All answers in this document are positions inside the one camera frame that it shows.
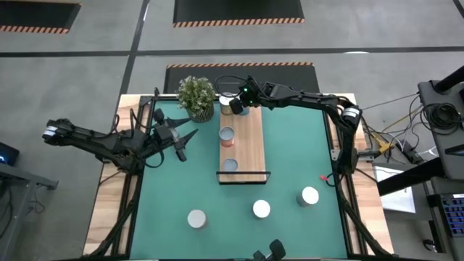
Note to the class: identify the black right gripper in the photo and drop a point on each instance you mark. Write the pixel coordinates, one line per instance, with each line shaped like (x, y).
(253, 92)

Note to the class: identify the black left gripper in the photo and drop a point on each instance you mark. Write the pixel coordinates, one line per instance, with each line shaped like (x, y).
(163, 135)

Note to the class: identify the gold sided tin can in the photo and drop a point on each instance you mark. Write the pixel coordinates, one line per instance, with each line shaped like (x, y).
(224, 102)

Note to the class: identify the orange and red tin can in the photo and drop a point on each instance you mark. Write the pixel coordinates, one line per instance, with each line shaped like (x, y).
(196, 218)
(226, 135)

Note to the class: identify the carrot print tin can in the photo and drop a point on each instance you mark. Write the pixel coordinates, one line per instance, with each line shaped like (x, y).
(230, 165)

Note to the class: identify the tomatoes label tin can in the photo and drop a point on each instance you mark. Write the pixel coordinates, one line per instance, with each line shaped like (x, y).
(261, 208)

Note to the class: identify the pale sided tin can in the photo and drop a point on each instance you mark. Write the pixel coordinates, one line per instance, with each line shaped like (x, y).
(310, 195)

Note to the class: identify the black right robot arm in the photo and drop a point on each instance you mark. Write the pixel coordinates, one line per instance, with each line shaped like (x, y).
(308, 98)

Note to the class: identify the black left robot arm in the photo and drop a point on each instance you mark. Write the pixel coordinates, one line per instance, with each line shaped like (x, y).
(90, 139)

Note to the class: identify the potted artificial plant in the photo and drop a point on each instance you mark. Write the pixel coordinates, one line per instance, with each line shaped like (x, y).
(195, 94)

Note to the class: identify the black table clamp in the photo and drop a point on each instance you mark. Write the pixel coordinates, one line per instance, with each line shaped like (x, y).
(156, 92)

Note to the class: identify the black hazard striped floor mat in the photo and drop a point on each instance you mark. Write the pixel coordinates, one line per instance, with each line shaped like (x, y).
(36, 16)
(301, 77)
(235, 11)

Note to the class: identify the green table mat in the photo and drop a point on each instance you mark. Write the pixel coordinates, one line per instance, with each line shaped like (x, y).
(290, 235)

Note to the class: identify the grey side desk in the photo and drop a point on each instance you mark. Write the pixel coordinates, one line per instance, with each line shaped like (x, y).
(21, 175)

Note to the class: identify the dark screen with blue light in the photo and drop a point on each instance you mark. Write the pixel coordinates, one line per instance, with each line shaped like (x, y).
(9, 154)

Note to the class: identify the black power adapter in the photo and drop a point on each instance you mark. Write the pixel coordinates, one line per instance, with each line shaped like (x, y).
(409, 152)

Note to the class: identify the black diagonal beam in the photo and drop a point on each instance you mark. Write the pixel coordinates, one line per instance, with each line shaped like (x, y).
(409, 177)

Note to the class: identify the white paper sheet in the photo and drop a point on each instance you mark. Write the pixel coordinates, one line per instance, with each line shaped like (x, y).
(398, 201)

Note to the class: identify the black cart pole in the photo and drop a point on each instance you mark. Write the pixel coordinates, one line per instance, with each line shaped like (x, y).
(449, 80)

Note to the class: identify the grey equipment cart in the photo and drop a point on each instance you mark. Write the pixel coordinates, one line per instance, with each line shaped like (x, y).
(453, 168)

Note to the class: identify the black computer mouse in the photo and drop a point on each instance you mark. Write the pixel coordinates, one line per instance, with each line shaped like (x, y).
(429, 245)

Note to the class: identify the backlit keyboard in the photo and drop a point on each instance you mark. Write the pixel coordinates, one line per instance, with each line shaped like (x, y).
(455, 215)

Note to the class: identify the wooden shelf with black frame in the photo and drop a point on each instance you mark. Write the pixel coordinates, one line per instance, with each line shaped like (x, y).
(250, 145)

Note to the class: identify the black metal rig frame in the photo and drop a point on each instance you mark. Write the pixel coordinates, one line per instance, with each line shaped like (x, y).
(145, 102)

